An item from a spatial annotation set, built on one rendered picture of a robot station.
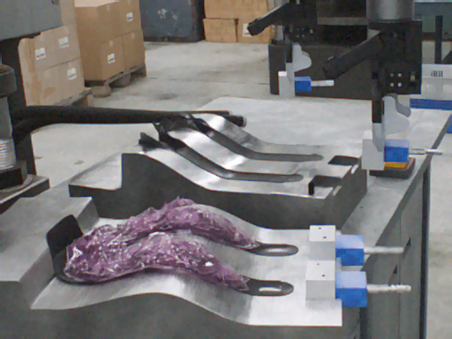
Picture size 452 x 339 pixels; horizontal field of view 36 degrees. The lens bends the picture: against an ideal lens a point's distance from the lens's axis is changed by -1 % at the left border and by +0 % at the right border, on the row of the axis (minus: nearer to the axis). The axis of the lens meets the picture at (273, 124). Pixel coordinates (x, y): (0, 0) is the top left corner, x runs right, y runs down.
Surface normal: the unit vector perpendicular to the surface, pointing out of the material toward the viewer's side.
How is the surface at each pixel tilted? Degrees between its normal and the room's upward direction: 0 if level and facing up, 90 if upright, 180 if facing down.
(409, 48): 90
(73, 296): 7
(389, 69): 90
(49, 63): 90
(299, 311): 0
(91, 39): 90
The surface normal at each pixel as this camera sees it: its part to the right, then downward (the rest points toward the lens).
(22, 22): 0.93, 0.07
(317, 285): -0.09, 0.29
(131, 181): -0.38, 0.28
